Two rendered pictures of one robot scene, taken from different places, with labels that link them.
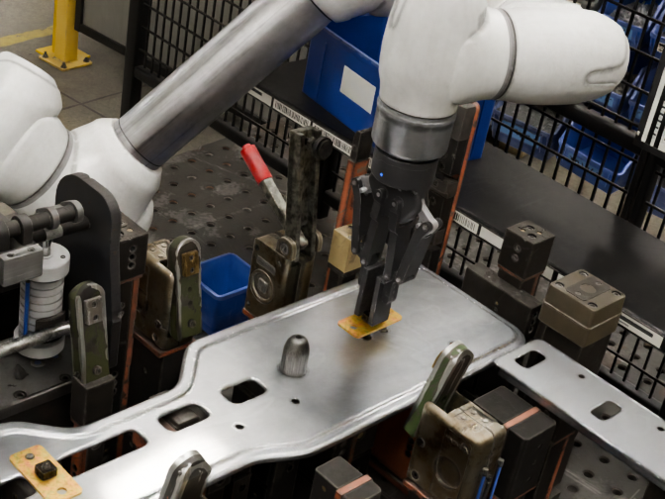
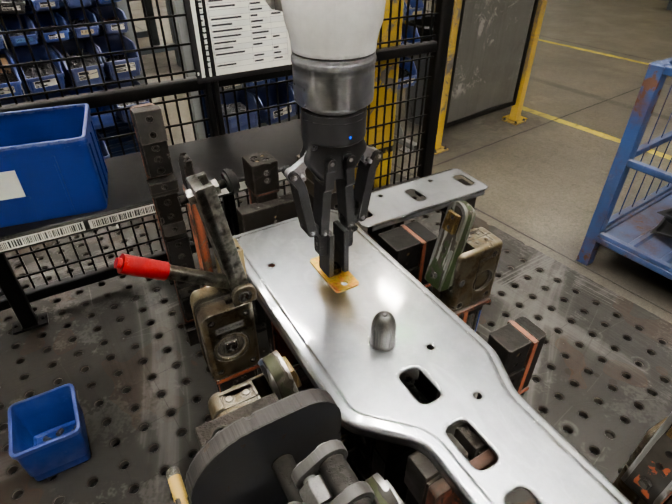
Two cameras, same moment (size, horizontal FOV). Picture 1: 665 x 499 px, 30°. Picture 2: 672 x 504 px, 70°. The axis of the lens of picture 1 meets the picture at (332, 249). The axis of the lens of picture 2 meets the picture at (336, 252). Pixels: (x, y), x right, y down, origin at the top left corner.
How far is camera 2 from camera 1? 126 cm
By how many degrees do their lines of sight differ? 58
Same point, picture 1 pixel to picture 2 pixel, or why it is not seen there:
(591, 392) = (397, 196)
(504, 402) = (397, 237)
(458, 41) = not seen: outside the picture
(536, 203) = not seen: hidden behind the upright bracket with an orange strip
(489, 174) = (134, 171)
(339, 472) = (511, 337)
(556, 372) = (377, 204)
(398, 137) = (366, 85)
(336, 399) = (424, 319)
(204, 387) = (419, 417)
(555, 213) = (202, 156)
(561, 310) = not seen: hidden behind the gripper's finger
